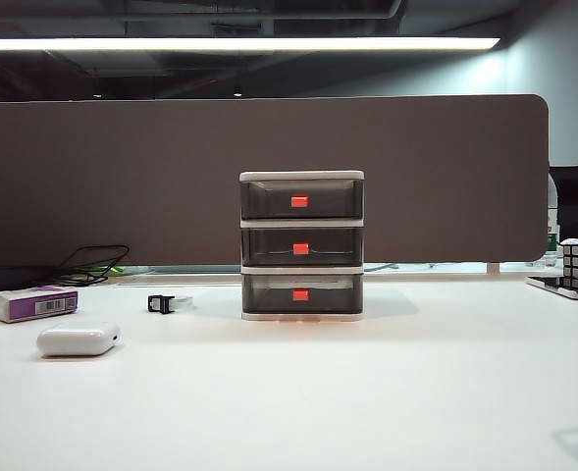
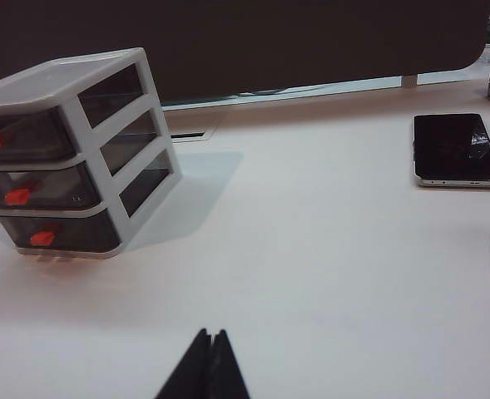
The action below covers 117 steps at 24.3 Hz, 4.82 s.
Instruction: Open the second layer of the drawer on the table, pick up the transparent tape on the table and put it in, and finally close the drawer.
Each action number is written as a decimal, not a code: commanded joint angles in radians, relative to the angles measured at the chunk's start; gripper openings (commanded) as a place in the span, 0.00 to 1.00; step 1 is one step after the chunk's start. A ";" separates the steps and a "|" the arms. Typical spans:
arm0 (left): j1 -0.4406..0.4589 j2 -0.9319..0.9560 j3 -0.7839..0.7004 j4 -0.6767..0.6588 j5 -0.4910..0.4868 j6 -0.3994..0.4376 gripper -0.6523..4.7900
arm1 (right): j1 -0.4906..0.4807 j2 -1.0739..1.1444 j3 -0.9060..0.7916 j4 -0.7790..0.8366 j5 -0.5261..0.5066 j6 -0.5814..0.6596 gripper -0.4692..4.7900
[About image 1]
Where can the grey drawer, white sheet inside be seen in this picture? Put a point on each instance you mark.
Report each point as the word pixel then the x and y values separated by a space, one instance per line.
pixel 269 297

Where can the brown desk partition panel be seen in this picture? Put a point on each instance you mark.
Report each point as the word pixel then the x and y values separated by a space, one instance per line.
pixel 121 186

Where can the long ceiling light strip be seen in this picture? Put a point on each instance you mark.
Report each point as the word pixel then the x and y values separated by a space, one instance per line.
pixel 220 43

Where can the white rounded charging case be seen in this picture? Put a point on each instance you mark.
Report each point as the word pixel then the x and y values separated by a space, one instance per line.
pixel 75 339

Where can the white board under cube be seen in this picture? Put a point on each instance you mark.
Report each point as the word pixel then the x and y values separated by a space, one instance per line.
pixel 546 283

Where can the clear bottle green label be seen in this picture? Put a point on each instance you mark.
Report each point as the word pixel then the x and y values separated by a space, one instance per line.
pixel 552 221

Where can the purple and white box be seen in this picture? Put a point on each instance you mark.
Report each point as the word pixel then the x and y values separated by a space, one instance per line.
pixel 18 306

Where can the white drawer cabinet frame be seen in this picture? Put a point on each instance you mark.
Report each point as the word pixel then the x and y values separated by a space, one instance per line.
pixel 300 174

